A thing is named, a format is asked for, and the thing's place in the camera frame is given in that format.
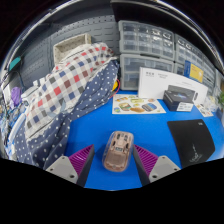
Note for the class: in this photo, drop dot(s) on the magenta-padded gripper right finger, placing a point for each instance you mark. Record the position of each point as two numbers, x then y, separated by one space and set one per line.
162 166

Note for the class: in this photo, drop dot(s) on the purple bag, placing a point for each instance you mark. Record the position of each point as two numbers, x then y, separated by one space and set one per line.
15 96

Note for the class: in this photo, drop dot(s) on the small black mouse box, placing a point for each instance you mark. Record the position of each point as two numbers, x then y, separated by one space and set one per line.
178 98

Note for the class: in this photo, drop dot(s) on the long white keyboard box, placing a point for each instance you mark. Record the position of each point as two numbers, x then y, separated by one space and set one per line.
153 83

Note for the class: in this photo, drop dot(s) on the colourful sticker sheet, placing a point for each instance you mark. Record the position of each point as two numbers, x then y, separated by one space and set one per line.
136 105
204 110

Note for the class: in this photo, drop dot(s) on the grey drawer cabinet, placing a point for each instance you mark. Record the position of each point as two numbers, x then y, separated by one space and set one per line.
146 40
210 68
133 71
179 68
188 50

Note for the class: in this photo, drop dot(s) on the teal tool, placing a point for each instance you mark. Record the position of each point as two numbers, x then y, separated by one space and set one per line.
14 63

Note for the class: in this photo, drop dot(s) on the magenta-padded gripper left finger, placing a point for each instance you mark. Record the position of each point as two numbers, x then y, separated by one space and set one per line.
63 166

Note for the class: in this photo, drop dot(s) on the black mouse pad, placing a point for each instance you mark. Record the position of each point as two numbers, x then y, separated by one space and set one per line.
190 140

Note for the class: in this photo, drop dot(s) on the navy polka dot cloth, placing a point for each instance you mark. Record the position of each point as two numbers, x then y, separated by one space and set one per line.
83 113

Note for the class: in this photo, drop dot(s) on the cream woven basket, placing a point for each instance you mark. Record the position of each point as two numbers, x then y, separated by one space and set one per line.
68 46

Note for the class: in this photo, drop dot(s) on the dark wall shelf unit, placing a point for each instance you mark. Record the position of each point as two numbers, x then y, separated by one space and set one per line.
150 13

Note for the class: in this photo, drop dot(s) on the red blue checkered cloth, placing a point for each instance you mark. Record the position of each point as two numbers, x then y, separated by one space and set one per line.
66 83

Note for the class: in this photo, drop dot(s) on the white plastic bottles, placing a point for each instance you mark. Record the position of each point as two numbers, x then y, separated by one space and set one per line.
29 94

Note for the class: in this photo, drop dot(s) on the grey pegboard panel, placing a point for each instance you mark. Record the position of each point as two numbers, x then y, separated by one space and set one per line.
100 31

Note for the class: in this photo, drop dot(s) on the yellow card box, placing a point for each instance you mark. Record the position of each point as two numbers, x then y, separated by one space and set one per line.
194 71

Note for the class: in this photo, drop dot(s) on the yellow red tool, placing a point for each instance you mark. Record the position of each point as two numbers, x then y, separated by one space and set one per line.
115 87

